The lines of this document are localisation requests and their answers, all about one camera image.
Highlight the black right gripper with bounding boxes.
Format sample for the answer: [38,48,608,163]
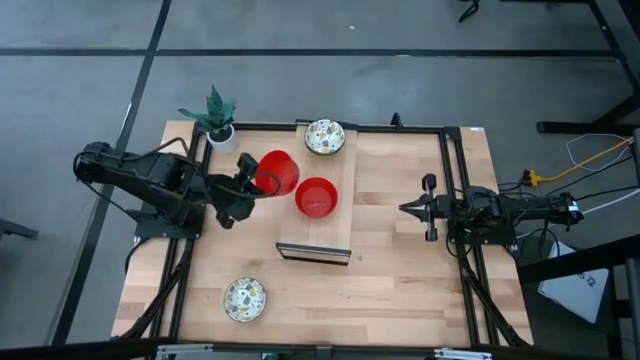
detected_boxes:
[399,173,454,243]

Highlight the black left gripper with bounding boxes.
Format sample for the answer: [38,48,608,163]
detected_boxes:
[206,172,282,231]

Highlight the red plastic mini bowl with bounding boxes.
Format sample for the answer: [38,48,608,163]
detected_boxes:
[255,149,302,198]
[294,176,340,220]

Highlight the speckled ceramic mini bowl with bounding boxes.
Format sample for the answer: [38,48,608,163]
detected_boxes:
[303,118,347,156]
[222,277,268,324]
[306,144,345,158]

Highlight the green plant in white pot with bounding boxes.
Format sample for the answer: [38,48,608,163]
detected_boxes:
[177,84,240,155]

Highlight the white flat box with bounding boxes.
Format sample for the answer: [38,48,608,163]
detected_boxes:
[537,239,612,325]

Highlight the black crossbeam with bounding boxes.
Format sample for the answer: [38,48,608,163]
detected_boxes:
[0,337,640,360]

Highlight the dark grey furniture foot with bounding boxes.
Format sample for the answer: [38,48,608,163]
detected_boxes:
[0,217,40,241]

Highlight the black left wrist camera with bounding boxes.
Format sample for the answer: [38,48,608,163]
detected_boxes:
[236,152,260,177]

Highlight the wooden shelf with black frame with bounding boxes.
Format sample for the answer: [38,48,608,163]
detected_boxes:
[275,118,359,266]

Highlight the black aluminium table frame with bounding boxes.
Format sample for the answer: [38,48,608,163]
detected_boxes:
[110,121,534,351]

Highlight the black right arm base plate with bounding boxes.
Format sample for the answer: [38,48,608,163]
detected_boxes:
[446,204,517,246]

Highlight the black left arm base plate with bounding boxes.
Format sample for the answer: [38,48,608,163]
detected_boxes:
[134,198,206,240]

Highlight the silver metal bracket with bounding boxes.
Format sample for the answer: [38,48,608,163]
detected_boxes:
[433,347,494,360]
[154,343,217,360]

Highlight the thin white looped cable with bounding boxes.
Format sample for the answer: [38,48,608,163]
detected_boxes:
[564,132,635,174]

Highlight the black table frame beam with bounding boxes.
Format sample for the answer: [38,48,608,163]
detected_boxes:
[517,233,640,360]

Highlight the black desk leg frame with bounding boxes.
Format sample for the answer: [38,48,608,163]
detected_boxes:
[537,0,640,137]

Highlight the yellow floor cable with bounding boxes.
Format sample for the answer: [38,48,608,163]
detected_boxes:
[539,137,635,182]

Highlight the black floor cable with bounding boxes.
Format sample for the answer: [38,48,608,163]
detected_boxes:
[542,155,636,196]
[574,184,640,202]
[458,0,482,24]

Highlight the white straight cable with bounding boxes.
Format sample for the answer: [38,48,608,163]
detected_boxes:
[579,187,640,216]

